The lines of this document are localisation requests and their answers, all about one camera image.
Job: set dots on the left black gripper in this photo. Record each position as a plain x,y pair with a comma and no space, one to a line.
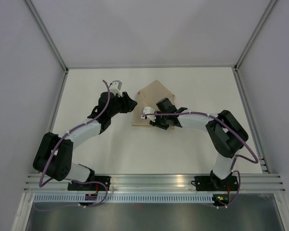
129,104

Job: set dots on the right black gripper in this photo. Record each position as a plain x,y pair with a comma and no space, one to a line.
157,124

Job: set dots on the beige cloth napkin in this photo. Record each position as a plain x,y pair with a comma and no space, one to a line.
148,97

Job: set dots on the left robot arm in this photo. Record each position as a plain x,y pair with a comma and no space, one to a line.
54,156

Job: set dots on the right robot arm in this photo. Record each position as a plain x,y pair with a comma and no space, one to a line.
226,133

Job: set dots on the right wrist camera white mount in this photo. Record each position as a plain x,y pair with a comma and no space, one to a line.
148,113

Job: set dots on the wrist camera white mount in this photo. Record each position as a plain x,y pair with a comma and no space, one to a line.
148,113
115,88

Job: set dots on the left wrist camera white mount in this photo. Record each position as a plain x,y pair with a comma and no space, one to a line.
115,88

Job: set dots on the aluminium front rail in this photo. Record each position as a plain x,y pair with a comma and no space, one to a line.
158,183

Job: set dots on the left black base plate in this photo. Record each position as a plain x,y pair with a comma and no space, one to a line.
92,184

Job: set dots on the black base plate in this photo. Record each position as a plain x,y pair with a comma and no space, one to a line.
92,184
214,184

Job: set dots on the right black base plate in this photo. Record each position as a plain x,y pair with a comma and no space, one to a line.
214,184

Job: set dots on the right aluminium frame post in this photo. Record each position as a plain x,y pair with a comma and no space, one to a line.
241,88

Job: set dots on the aluminium frame post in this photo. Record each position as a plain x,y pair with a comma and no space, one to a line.
241,88
43,29

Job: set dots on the white slotted cable duct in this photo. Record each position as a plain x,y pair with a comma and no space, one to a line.
124,198

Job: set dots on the left aluminium frame post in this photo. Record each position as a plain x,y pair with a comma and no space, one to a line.
43,29

